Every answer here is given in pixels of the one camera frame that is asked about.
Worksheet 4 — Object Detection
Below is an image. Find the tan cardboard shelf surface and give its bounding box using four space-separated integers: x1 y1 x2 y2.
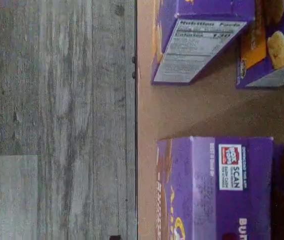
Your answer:
136 0 284 240

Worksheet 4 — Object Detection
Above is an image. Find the purple box orange honey label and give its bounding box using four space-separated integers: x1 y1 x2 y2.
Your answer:
151 0 255 86
235 0 284 90

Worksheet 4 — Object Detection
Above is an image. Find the purple box brown chocolate label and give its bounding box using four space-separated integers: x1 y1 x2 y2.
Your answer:
156 136 274 240

